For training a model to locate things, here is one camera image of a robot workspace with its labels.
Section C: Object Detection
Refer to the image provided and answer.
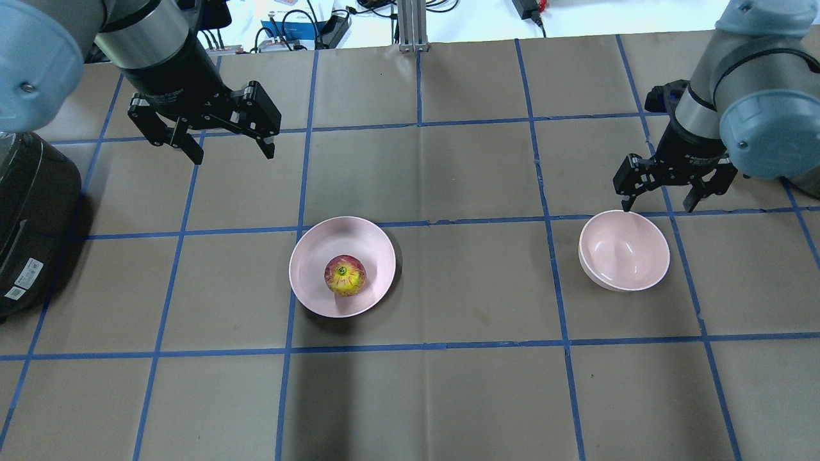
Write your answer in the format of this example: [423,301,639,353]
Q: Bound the aluminium frame post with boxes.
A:
[396,0,429,53]

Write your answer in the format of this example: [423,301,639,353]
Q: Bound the black power adapter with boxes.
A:
[511,0,548,22]

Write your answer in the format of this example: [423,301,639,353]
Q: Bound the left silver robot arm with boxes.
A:
[1,1,282,165]

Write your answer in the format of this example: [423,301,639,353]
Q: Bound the pink plate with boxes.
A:
[289,216,397,318]

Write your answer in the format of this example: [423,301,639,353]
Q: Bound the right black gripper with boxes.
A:
[613,122,738,213]

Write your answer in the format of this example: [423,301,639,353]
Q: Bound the red yellow apple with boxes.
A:
[324,254,367,296]

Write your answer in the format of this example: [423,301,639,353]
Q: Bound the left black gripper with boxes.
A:
[127,54,282,166]

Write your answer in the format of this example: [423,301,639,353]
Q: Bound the pink bowl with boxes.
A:
[577,209,671,293]

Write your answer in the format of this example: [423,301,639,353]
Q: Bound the black rice cooker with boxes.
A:
[1,133,81,321]

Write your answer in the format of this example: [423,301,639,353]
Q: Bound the blue white box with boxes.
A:
[260,8,336,49]

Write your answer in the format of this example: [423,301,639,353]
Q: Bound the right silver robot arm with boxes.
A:
[612,1,819,213]

